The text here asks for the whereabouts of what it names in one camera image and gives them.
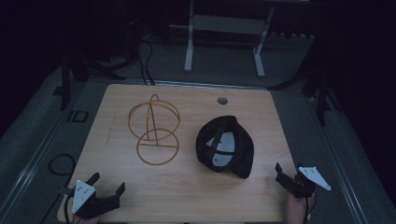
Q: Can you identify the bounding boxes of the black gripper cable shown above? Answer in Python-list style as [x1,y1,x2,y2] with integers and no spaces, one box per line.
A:
[63,196,72,224]
[304,196,318,224]

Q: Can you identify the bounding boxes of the gold wire hat stand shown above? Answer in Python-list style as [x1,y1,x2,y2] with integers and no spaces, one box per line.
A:
[127,93,181,166]

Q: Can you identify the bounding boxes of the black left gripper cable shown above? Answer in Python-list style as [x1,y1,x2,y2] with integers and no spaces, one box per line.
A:
[63,196,72,224]

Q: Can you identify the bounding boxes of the person's left hand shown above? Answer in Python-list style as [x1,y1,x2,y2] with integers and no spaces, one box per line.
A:
[72,215,101,224]

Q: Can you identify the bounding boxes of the black floor stand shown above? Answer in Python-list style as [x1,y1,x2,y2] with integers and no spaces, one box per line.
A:
[51,46,127,112]
[266,36,344,127]

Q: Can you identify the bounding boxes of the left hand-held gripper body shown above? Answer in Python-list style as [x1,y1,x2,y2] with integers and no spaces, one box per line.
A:
[57,179,121,220]

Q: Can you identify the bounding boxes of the black hanging floor cables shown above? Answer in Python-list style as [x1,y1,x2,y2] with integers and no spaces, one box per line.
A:
[135,37,156,86]

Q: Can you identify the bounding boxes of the black looped floor cable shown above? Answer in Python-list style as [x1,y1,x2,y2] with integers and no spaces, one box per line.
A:
[38,153,77,224]

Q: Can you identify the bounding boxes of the white metal desk frame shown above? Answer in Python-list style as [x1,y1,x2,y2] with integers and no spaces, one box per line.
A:
[183,0,276,78]

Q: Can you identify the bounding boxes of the person's right hand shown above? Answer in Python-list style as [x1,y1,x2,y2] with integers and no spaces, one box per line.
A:
[286,190,317,224]

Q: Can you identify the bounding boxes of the black baseball cap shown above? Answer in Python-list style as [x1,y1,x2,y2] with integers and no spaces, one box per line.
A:
[195,115,255,180]

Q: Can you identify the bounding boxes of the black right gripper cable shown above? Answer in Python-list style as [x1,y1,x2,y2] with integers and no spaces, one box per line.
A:
[304,196,318,224]

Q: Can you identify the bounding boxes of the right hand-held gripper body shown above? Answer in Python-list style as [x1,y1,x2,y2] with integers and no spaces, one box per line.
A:
[279,166,332,200]

